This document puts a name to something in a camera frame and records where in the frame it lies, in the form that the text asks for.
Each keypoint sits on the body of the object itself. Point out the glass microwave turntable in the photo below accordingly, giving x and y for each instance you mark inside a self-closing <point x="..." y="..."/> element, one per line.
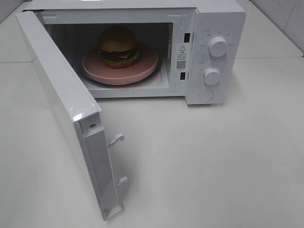
<point x="157" y="79"/>

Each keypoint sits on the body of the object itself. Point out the white warning label sticker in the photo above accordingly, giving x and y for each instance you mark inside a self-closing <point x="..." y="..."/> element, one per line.
<point x="181" y="56"/>

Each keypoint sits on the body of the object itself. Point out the burger with sesame-free bun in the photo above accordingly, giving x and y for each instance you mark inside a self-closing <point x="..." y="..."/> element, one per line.
<point x="118" y="47"/>

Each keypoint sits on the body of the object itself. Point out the round white door release button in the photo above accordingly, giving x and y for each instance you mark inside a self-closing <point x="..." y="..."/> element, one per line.
<point x="206" y="96"/>

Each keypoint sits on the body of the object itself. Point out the white microwave door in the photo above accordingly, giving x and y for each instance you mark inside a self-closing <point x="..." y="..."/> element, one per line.
<point x="77" y="113"/>

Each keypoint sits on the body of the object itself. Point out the pink round plate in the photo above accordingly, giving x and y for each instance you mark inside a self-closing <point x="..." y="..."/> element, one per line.
<point x="125" y="72"/>

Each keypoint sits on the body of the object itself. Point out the lower white timer knob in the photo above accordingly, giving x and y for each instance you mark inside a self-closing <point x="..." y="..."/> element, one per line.
<point x="212" y="76"/>

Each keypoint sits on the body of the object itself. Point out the upper white power knob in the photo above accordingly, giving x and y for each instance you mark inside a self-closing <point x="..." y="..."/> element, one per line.
<point x="218" y="46"/>

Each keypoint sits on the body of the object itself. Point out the white microwave oven body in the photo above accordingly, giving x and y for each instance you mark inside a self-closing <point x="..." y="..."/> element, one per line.
<point x="74" y="26"/>

